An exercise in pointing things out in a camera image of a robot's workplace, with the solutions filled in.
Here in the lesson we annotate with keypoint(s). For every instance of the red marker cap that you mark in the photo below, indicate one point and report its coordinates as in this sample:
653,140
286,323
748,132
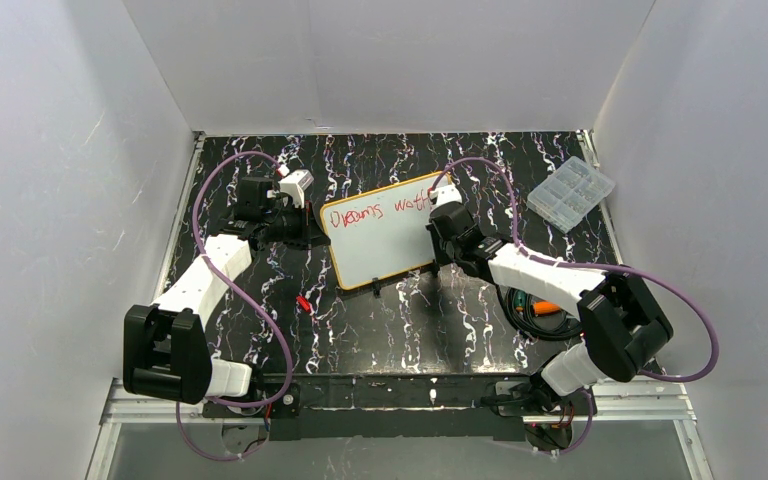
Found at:
304,304

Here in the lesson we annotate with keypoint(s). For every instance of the yellow framed whiteboard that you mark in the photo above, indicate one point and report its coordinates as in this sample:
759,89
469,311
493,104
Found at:
381,233

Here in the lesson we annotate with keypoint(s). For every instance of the orange green sensor plug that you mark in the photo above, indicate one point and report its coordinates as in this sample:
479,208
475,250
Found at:
527,304

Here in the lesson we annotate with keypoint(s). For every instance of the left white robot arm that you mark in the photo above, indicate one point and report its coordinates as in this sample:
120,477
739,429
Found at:
165,353

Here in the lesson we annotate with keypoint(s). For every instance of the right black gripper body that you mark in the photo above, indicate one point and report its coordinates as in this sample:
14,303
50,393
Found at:
437,216

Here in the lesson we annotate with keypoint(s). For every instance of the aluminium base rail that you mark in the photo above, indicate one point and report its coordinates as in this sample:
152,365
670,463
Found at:
418,406

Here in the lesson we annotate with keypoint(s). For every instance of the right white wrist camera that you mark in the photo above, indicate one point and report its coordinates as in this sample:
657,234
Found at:
444,195

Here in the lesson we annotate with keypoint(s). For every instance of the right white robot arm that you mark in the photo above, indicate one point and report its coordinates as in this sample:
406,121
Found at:
622,323

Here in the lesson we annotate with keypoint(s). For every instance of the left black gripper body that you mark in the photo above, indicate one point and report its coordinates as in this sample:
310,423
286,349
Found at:
302,225

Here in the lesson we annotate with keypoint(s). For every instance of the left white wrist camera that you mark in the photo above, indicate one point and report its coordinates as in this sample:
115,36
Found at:
292,186

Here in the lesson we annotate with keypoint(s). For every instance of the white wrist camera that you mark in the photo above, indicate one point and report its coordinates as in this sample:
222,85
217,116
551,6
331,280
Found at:
292,186
444,195

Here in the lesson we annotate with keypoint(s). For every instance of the clear plastic compartment box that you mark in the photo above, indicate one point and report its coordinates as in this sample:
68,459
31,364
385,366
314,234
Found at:
568,194

